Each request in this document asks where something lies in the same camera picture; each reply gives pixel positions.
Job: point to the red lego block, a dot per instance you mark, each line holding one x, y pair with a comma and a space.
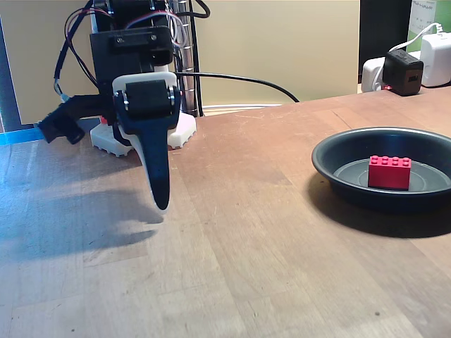
389, 177

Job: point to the dark round bin dish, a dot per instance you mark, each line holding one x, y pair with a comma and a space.
338, 165

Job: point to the red and black table clamp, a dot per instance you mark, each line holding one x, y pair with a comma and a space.
103, 120

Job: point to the chrome rack pole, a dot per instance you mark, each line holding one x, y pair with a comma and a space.
190, 63

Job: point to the white power strip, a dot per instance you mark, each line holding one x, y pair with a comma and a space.
370, 75

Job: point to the black panel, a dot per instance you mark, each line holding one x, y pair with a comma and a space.
384, 31

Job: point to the black cube power adapter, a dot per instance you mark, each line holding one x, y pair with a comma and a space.
401, 72

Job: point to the white power adapter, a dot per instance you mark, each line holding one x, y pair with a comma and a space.
437, 60

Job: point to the green and white box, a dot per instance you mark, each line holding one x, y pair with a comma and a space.
428, 14

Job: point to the black camera module on mount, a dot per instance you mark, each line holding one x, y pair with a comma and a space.
63, 119

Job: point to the dark vertical frame post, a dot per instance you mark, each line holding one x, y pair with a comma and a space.
8, 88

